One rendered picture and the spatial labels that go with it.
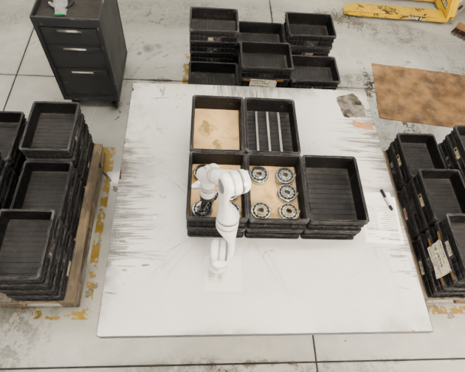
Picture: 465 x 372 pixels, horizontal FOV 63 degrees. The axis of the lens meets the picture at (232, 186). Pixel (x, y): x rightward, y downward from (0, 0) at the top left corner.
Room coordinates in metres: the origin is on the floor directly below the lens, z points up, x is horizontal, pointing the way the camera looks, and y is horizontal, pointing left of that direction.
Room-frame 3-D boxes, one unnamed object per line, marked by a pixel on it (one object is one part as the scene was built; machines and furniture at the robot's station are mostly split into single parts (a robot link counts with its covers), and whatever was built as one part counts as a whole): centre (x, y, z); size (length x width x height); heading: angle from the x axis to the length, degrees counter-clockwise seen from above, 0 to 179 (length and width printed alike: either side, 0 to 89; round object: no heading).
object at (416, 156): (1.86, -1.36, 0.26); 0.40 x 0.30 x 0.23; 9
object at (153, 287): (1.15, -0.16, 0.35); 1.60 x 1.60 x 0.70; 9
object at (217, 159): (0.99, 0.08, 0.87); 0.40 x 0.30 x 0.11; 8
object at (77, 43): (2.38, 1.31, 0.45); 0.60 x 0.45 x 0.90; 9
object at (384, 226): (1.08, -0.85, 0.70); 0.33 x 0.23 x 0.01; 9
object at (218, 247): (0.62, 0.01, 0.95); 0.09 x 0.09 x 0.17; 5
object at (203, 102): (1.39, 0.13, 0.87); 0.40 x 0.30 x 0.11; 8
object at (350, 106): (1.91, -0.71, 0.71); 0.22 x 0.19 x 0.01; 9
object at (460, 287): (1.06, -1.49, 0.37); 0.40 x 0.30 x 0.45; 9
